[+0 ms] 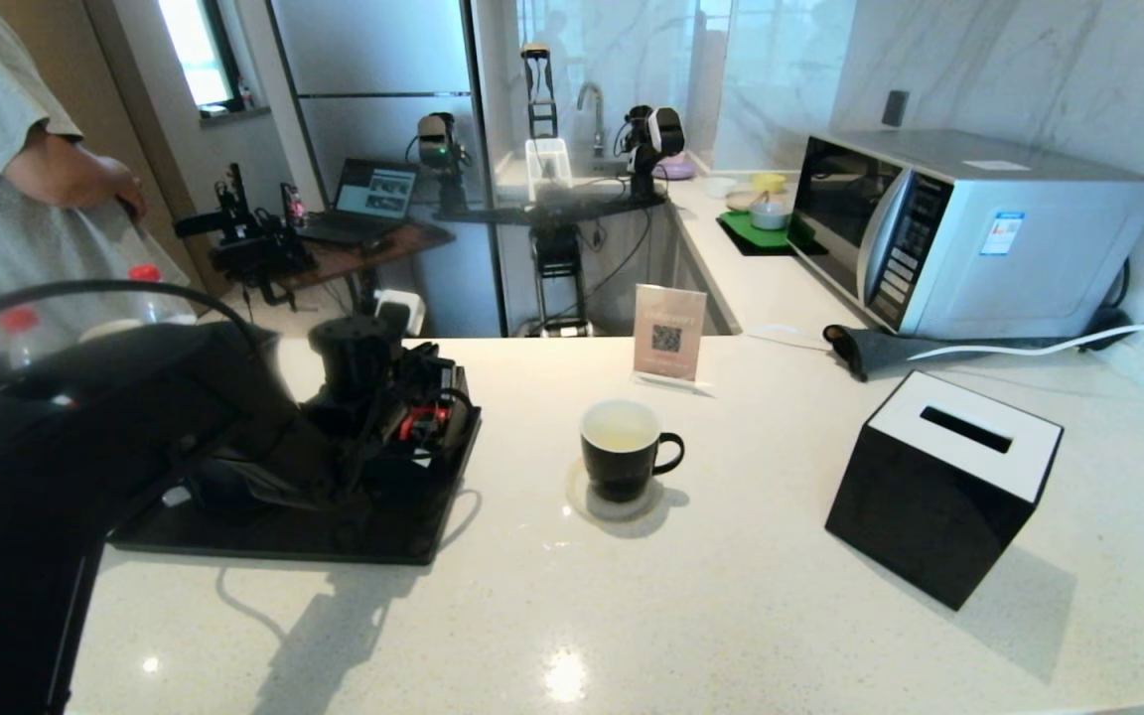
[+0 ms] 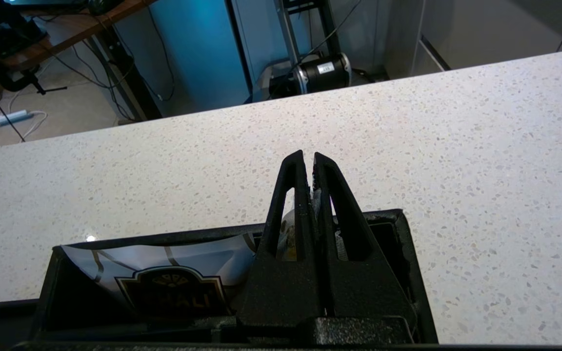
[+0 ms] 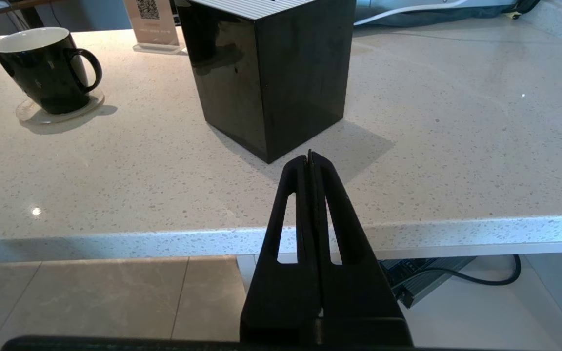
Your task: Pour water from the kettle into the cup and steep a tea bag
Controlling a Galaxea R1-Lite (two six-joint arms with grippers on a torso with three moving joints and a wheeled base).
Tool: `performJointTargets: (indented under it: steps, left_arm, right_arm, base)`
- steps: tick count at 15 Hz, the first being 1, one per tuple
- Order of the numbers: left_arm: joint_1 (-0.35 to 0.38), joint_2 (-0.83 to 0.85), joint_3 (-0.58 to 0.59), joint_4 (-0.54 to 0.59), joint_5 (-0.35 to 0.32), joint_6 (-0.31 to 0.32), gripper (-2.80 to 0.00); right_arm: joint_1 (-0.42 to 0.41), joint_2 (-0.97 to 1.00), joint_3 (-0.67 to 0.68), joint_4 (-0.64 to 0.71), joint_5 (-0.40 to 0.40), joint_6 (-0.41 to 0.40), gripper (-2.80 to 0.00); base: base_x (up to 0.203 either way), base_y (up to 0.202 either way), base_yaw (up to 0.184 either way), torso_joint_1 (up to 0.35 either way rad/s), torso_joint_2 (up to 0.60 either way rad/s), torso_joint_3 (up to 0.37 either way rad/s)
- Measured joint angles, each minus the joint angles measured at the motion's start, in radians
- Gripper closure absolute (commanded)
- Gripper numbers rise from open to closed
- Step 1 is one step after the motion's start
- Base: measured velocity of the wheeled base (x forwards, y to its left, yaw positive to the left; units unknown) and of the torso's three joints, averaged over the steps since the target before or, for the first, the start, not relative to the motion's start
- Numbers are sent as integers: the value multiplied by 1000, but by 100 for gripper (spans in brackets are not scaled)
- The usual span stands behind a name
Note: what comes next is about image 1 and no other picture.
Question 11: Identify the red sachet packet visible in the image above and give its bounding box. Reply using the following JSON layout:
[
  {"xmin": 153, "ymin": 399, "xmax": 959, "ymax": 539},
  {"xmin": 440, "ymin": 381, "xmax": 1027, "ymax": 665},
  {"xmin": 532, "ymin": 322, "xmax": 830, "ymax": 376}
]
[{"xmin": 398, "ymin": 402, "xmax": 451, "ymax": 443}]

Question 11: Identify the black compartment organizer box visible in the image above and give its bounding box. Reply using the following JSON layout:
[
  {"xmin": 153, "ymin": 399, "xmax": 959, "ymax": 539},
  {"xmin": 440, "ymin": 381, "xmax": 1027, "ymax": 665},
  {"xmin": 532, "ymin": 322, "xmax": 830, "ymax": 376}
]
[{"xmin": 334, "ymin": 363, "xmax": 479, "ymax": 488}]

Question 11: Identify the brown wooden desk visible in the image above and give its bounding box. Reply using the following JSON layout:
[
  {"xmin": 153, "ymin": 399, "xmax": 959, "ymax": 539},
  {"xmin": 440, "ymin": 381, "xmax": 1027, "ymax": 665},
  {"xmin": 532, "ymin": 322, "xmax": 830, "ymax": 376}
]
[{"xmin": 279, "ymin": 220, "xmax": 456, "ymax": 339}]

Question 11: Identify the black serving tray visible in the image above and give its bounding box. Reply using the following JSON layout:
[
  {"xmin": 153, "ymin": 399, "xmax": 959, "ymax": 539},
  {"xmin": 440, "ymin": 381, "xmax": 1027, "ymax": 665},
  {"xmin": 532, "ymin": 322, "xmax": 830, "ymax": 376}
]
[{"xmin": 109, "ymin": 402, "xmax": 484, "ymax": 566}]

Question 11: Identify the black mug white inside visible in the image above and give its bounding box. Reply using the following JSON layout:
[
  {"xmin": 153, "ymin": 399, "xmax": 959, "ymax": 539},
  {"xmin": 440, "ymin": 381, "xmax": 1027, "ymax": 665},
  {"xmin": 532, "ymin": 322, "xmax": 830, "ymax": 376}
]
[{"xmin": 580, "ymin": 398, "xmax": 685, "ymax": 503}]

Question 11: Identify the open laptop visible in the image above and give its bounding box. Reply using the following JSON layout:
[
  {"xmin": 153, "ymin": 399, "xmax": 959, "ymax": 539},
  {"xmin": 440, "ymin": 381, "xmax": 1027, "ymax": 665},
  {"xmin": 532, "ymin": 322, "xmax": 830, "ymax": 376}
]
[{"xmin": 299, "ymin": 159, "xmax": 421, "ymax": 247}]

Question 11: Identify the round translucent coaster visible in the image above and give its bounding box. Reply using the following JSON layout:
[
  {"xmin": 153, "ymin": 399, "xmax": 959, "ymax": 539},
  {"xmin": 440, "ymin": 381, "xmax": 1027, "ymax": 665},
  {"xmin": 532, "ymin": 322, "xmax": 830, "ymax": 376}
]
[{"xmin": 565, "ymin": 459, "xmax": 668, "ymax": 524}]

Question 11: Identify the QR code sign stand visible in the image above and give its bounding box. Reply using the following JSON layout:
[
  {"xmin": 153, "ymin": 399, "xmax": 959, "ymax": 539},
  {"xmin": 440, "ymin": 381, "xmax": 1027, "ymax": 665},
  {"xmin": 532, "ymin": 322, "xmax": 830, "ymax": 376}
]
[{"xmin": 632, "ymin": 283, "xmax": 709, "ymax": 390}]

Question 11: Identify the clear water bottle red cap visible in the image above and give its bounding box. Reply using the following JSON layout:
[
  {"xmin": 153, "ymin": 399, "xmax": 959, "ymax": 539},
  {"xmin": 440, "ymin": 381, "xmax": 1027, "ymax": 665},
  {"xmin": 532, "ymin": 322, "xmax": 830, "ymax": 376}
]
[
  {"xmin": 0, "ymin": 307, "xmax": 67, "ymax": 373},
  {"xmin": 128, "ymin": 264, "xmax": 198, "ymax": 325}
]

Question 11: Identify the black upright stand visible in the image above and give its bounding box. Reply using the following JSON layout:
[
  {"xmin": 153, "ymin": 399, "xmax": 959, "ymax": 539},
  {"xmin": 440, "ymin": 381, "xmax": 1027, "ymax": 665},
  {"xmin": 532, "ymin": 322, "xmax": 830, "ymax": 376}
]
[{"xmin": 520, "ymin": 42, "xmax": 560, "ymax": 138}]

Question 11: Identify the chrome kitchen faucet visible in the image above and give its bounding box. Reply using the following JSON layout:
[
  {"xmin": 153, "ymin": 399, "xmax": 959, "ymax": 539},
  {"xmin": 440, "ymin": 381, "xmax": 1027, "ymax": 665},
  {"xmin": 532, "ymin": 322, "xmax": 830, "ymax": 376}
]
[{"xmin": 577, "ymin": 81, "xmax": 607, "ymax": 160}]

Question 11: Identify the silver refrigerator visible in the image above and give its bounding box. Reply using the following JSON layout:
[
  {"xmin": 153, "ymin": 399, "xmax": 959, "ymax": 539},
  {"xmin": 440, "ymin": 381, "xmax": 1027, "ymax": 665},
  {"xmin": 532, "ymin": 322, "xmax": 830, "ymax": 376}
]
[{"xmin": 254, "ymin": 0, "xmax": 508, "ymax": 339}]

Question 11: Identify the green mat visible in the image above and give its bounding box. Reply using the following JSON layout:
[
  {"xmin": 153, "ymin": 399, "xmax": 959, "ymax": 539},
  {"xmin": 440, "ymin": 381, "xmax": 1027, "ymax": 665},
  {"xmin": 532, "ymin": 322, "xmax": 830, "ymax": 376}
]
[{"xmin": 717, "ymin": 208, "xmax": 816, "ymax": 256}]

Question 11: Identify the black tissue box white top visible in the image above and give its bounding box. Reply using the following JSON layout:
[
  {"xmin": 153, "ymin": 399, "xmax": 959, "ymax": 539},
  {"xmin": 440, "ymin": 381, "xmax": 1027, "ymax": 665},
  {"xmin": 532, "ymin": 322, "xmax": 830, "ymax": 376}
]
[{"xmin": 826, "ymin": 370, "xmax": 1065, "ymax": 611}]

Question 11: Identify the silver microwave oven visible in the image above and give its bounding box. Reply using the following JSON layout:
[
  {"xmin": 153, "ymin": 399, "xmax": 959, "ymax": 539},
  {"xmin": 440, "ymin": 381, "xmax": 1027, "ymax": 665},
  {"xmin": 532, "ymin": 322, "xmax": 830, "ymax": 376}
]
[{"xmin": 788, "ymin": 127, "xmax": 1144, "ymax": 340}]

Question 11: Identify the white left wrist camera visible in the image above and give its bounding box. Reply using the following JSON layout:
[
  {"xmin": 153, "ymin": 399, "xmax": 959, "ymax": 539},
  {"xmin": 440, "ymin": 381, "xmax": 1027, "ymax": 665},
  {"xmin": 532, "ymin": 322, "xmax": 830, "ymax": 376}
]
[{"xmin": 373, "ymin": 290, "xmax": 426, "ymax": 337}]

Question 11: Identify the camera on tripod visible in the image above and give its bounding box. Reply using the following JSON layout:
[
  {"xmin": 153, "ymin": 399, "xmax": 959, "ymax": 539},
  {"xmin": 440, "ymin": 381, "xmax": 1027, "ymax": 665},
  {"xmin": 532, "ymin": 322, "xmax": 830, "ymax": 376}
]
[{"xmin": 407, "ymin": 110, "xmax": 472, "ymax": 215}]

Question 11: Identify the white wire rack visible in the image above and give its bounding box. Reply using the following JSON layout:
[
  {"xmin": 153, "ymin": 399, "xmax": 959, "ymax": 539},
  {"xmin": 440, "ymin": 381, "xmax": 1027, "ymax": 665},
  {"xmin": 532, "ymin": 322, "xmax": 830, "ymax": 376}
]
[{"xmin": 525, "ymin": 137, "xmax": 574, "ymax": 202}]

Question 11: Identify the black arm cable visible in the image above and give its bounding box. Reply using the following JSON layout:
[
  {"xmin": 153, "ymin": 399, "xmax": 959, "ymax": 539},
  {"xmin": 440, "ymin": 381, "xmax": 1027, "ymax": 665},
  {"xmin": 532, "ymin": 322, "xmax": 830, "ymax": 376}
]
[{"xmin": 0, "ymin": 278, "xmax": 265, "ymax": 358}]

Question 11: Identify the bright window dark frame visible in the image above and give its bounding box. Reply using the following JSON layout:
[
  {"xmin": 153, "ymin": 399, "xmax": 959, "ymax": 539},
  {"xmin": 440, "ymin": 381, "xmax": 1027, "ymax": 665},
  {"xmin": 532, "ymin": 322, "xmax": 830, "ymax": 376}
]
[{"xmin": 155, "ymin": 0, "xmax": 270, "ymax": 125}]

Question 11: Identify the white power cable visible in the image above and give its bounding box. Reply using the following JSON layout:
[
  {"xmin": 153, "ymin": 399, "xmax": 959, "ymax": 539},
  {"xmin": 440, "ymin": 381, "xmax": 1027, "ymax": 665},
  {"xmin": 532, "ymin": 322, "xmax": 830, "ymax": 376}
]
[{"xmin": 908, "ymin": 310, "xmax": 1144, "ymax": 362}]

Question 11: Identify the black power cable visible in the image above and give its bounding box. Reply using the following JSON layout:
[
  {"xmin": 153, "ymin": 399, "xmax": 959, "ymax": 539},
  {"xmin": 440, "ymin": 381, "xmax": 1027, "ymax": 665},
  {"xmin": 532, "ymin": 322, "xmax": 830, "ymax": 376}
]
[{"xmin": 1078, "ymin": 260, "xmax": 1144, "ymax": 349}]

